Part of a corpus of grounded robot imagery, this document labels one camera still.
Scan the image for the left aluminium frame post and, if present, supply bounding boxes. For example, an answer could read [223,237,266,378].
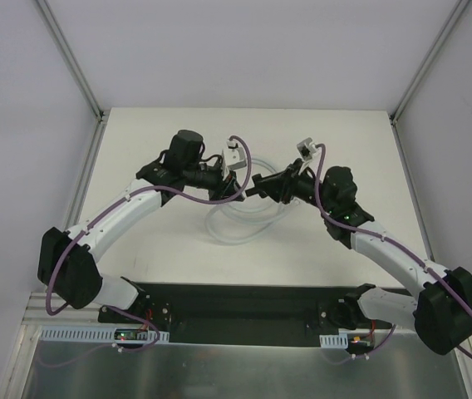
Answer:
[32,0,106,121]

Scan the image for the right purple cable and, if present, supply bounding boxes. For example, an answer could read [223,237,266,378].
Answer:
[313,143,472,370]

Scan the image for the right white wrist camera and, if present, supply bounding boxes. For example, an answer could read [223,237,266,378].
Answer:
[296,137,318,170]

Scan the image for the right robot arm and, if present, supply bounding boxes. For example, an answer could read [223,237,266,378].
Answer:
[246,160,472,355]

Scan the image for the purple cable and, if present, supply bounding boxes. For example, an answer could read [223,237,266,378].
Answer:
[313,143,472,370]
[36,134,253,367]

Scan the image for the white hose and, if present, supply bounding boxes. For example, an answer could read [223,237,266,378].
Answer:
[204,156,293,245]

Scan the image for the right aluminium frame post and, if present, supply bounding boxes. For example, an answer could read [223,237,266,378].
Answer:
[389,0,472,126]

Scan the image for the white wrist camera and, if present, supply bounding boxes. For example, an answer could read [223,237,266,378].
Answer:
[296,137,318,170]
[221,140,247,171]

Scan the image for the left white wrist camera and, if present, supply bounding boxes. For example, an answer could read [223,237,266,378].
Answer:
[221,140,247,171]

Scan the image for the left white cable duct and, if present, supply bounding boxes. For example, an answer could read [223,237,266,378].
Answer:
[40,326,170,345]

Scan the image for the aluminium frame post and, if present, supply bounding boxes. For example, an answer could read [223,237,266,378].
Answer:
[32,0,106,121]
[389,0,472,126]

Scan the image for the right white cable duct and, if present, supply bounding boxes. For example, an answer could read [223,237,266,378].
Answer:
[319,332,349,350]

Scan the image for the white cable duct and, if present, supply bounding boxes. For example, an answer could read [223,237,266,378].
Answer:
[40,326,170,345]
[319,332,349,350]

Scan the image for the black T-shaped hose fitting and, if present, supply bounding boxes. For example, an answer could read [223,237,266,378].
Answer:
[245,174,267,199]

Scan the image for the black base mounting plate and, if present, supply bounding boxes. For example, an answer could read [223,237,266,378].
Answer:
[48,280,447,346]

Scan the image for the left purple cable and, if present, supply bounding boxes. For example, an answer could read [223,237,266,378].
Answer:
[36,134,253,367]

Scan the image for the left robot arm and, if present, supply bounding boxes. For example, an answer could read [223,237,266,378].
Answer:
[37,130,252,323]

